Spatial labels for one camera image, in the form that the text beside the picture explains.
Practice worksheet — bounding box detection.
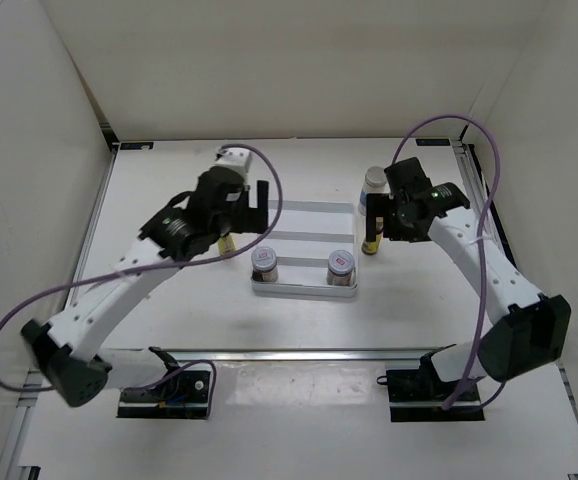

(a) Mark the right tall white shaker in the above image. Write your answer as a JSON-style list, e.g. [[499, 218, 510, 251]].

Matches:
[[357, 166, 387, 216]]

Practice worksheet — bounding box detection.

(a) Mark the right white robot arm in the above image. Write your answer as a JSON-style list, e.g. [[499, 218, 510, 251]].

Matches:
[[366, 157, 571, 400]]

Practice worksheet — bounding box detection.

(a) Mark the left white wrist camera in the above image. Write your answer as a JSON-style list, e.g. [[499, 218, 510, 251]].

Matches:
[[215, 147, 253, 183]]

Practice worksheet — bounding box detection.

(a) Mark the short spice jar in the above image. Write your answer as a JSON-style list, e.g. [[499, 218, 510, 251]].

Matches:
[[326, 250, 355, 287], [251, 246, 278, 283]]

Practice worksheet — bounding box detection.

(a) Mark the aluminium front rail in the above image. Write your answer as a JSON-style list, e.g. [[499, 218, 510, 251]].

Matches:
[[167, 347, 431, 362]]

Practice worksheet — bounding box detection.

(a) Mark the white divided organizer tray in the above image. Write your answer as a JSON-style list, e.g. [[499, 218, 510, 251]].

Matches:
[[251, 200, 359, 300]]

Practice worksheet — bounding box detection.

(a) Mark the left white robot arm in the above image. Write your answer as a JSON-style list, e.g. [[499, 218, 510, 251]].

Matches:
[[21, 166, 269, 407]]

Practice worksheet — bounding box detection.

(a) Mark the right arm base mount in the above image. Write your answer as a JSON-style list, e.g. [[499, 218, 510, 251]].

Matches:
[[376, 369, 485, 423]]

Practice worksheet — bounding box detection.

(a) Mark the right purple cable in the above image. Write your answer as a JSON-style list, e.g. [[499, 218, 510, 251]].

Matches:
[[390, 114, 503, 411]]

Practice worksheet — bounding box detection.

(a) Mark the yellow label bottle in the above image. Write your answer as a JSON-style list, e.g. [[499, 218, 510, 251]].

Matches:
[[217, 234, 236, 257], [361, 217, 384, 255]]

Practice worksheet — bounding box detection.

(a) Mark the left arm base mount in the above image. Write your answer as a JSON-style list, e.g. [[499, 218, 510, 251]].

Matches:
[[116, 347, 218, 420]]

